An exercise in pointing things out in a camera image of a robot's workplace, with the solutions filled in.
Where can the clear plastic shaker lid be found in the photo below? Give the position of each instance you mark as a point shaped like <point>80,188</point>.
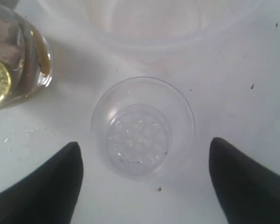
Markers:
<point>143,127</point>

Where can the clear plastic shaker body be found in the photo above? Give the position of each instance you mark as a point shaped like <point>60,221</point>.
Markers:
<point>26,54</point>

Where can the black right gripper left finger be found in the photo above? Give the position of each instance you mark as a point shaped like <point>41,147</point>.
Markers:
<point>49,194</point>

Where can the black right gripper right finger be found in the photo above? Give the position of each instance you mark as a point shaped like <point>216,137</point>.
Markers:
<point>248,192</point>

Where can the translucent white plastic cup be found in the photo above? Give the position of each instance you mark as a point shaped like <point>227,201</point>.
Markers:
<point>147,29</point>

